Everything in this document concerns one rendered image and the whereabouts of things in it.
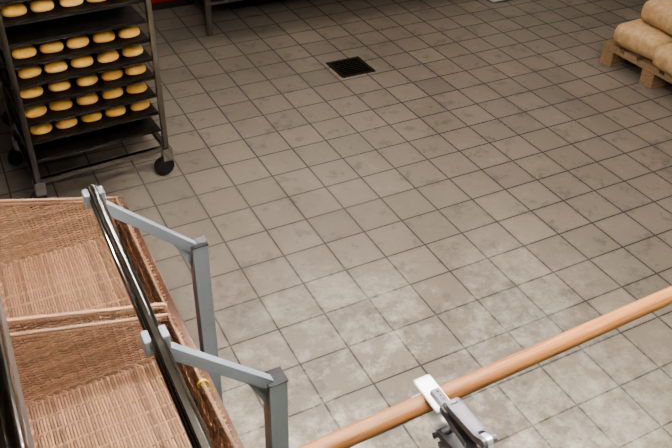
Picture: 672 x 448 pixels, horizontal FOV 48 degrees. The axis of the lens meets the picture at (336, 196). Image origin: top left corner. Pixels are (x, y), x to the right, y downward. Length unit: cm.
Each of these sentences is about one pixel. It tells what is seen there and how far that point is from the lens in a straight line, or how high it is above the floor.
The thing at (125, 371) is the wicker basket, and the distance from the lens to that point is 213.
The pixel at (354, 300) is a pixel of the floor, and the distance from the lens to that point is 313.
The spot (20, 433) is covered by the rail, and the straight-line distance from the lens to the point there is 94.
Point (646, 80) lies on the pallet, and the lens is 516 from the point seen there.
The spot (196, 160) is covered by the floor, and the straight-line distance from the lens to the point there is 401.
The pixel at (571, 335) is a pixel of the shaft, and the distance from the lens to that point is 138.
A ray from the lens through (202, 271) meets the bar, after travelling 195.
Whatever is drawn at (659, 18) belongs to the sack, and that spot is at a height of 38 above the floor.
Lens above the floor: 213
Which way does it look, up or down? 35 degrees down
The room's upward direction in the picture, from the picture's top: 2 degrees clockwise
